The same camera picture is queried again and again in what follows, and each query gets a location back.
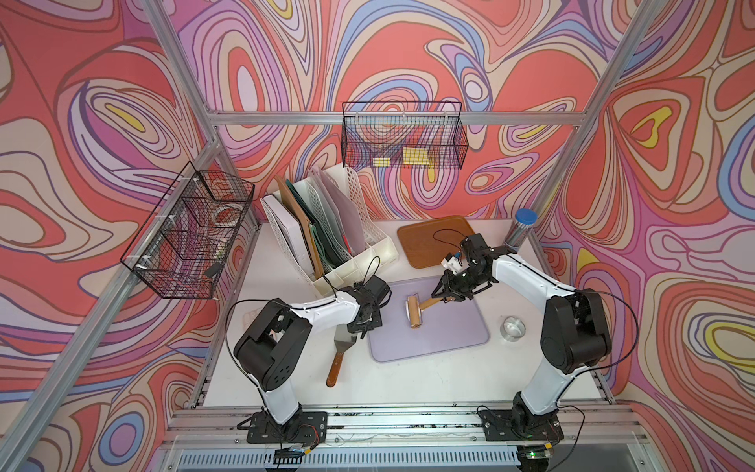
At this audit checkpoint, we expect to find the blue lid clear canister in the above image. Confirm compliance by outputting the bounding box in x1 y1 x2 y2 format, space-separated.
505 208 538 253

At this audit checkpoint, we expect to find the white board rack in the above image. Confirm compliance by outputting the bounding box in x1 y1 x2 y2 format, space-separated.
261 166 398 295

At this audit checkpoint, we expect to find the black wire basket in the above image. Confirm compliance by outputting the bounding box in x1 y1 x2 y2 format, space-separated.
341 98 469 170
120 162 255 300

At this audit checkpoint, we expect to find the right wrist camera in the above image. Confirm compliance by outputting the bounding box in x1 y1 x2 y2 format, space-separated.
442 254 463 275

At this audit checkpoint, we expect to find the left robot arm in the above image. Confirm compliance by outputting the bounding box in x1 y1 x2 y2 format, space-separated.
230 275 391 427

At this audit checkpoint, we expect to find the dark green cutting board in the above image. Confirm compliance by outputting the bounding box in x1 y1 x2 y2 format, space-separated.
286 180 351 271

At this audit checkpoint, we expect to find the metal scraper wooden handle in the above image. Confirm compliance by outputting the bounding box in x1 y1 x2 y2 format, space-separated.
326 324 357 389

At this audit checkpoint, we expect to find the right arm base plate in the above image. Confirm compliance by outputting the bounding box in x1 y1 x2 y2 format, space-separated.
476 405 564 444

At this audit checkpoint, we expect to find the black wire basket back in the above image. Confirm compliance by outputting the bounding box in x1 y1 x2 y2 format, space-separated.
341 98 469 170

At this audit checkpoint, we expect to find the wooden dough roller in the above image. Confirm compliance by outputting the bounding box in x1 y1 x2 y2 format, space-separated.
405 293 442 328

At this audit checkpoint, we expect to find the brown wooden board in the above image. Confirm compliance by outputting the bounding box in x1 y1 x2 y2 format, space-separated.
274 176 324 279

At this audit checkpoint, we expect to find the white thick cutting board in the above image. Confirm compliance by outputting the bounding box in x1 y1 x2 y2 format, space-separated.
263 195 313 277

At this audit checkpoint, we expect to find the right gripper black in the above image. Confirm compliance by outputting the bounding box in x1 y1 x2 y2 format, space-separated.
433 266 491 302

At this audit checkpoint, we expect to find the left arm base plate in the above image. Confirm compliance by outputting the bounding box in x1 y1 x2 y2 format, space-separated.
236 410 328 446

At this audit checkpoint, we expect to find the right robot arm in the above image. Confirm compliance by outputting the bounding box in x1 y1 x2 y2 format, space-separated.
431 234 613 420

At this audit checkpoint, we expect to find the black wire basket left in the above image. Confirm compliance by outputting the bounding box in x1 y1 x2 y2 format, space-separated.
120 162 255 300

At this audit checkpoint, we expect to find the purple cutting board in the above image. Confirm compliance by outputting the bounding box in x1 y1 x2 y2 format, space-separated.
367 277 490 363

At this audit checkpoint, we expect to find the brown wooden tray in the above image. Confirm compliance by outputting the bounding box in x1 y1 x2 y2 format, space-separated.
397 216 474 269

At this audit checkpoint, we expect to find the small glass bowl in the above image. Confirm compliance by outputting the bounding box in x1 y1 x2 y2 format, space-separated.
501 316 527 342

